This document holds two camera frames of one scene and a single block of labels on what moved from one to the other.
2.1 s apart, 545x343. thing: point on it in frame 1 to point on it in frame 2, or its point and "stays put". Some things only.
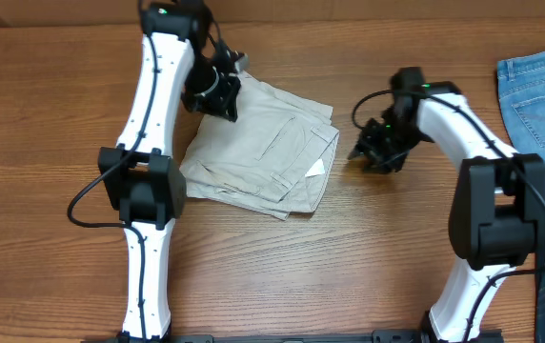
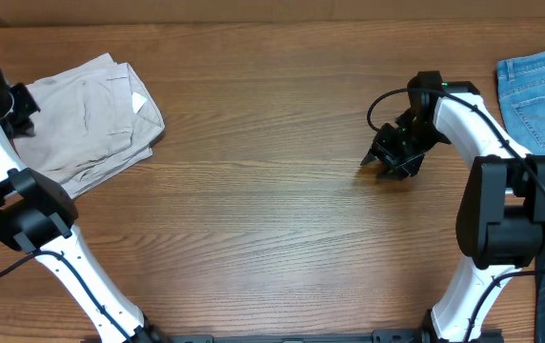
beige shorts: [273, 159] to [95, 120]
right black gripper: [365, 149] to [382, 152]
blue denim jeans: [538, 94] stays put
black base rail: [378, 335] stays put
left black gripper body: [206, 90] to [24, 107]
